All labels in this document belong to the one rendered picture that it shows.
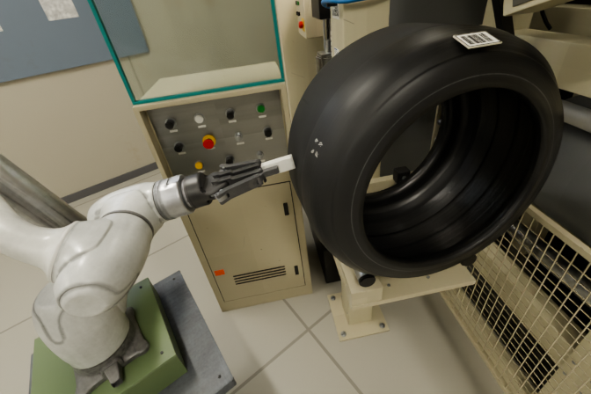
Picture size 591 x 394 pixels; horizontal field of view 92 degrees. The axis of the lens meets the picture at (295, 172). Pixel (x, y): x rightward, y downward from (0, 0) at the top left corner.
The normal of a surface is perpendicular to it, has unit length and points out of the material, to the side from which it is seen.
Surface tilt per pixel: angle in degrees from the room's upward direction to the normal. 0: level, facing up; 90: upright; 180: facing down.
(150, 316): 0
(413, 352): 0
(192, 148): 90
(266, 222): 90
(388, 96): 51
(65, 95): 90
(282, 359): 0
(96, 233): 22
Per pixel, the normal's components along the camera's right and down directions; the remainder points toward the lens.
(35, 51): 0.60, 0.38
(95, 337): 0.76, 0.25
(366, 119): -0.40, -0.01
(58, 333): 0.17, 0.27
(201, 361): -0.11, -0.83
